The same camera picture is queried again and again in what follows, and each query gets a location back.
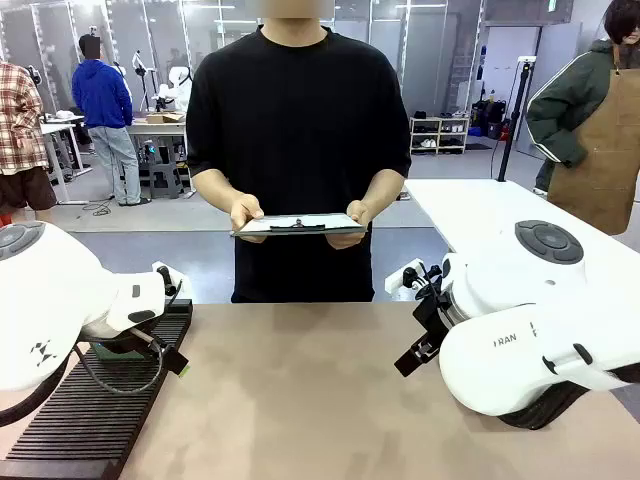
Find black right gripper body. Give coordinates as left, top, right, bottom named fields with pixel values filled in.
left=412, top=288, right=454, bottom=351

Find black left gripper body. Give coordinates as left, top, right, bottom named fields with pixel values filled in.
left=89, top=327, right=155, bottom=362

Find grey clipboard with paper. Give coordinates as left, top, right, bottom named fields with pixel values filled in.
left=230, top=213, right=368, bottom=238

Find person's left forearm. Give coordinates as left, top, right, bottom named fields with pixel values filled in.
left=358, top=168, right=407, bottom=212

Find person's right forearm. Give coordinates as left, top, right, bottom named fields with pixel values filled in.
left=192, top=168, right=251, bottom=217

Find black slotted PCB rack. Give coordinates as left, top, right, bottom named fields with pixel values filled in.
left=0, top=298, right=194, bottom=480

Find person's left hand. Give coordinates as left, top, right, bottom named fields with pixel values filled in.
left=325, top=199, right=375, bottom=251

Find person's right hand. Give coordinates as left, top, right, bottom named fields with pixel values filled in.
left=229, top=193, right=267, bottom=245

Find large white table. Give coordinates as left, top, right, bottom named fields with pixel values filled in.
left=403, top=177, right=640, bottom=321

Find grey step stool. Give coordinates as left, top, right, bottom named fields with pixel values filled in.
left=148, top=160, right=183, bottom=201

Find white shoe shelf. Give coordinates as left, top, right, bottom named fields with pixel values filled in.
left=409, top=115, right=472, bottom=156

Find black bags pile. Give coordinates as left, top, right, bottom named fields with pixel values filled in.
left=471, top=98, right=510, bottom=140

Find black tripod pole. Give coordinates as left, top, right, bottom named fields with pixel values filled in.
left=496, top=55, right=538, bottom=184

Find white background workbench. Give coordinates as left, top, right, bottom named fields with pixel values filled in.
left=125, top=119, right=195, bottom=197

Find white desk with legs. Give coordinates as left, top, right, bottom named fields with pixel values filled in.
left=39, top=114, right=94, bottom=206

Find mannequin in plaid shirt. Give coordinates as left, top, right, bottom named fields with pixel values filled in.
left=0, top=59, right=59, bottom=227

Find person in blue hoodie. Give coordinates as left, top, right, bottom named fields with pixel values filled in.
left=71, top=33, right=152, bottom=208

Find person in black t-shirt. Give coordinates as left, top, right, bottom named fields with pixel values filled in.
left=185, top=0, right=412, bottom=304

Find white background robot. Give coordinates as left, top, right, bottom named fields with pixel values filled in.
left=151, top=66, right=194, bottom=114

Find thin black left gripper cable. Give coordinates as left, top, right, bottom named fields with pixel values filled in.
left=73, top=335, right=167, bottom=395

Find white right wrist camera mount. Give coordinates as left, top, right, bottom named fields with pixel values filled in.
left=384, top=258, right=444, bottom=301

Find thick black left arm hose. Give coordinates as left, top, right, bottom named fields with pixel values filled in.
left=0, top=349, right=77, bottom=427

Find thick black arm hose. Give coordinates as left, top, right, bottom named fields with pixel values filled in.
left=0, top=349, right=77, bottom=427
left=497, top=363, right=640, bottom=431

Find thick black right arm hose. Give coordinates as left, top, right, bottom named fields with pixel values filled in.
left=497, top=363, right=640, bottom=431

